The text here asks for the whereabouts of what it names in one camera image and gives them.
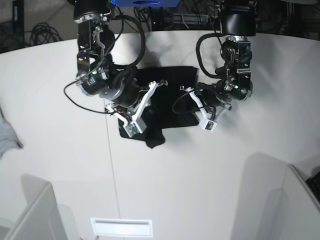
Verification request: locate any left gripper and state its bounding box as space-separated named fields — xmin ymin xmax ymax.
xmin=196 ymin=83 xmax=232 ymax=120

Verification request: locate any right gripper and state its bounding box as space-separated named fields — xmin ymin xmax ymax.
xmin=103 ymin=77 xmax=150 ymax=122

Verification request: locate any black T-shirt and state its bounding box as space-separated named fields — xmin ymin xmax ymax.
xmin=118 ymin=66 xmax=199 ymax=149

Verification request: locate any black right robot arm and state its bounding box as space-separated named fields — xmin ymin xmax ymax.
xmin=71 ymin=0 xmax=146 ymax=122

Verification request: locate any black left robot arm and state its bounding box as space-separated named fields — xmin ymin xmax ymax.
xmin=195 ymin=0 xmax=256 ymax=120

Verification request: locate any blue box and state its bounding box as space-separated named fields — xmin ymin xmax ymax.
xmin=110 ymin=0 xmax=180 ymax=7

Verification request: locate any grey cloth at table edge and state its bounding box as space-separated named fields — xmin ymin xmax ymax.
xmin=0 ymin=108 xmax=24 ymax=159

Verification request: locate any black keyboard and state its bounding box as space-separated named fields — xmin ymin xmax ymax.
xmin=306 ymin=172 xmax=320 ymax=200

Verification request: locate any right white partition panel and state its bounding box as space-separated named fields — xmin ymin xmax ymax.
xmin=285 ymin=165 xmax=320 ymax=240

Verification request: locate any white partition panel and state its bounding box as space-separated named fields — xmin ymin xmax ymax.
xmin=285 ymin=165 xmax=320 ymax=240
xmin=0 ymin=183 xmax=68 ymax=240

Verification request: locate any left white partition panel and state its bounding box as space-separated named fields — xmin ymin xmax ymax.
xmin=0 ymin=183 xmax=68 ymax=240

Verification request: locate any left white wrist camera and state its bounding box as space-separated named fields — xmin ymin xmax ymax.
xmin=180 ymin=85 xmax=218 ymax=133

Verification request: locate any coiled black cable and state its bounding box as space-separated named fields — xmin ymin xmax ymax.
xmin=29 ymin=22 xmax=64 ymax=47

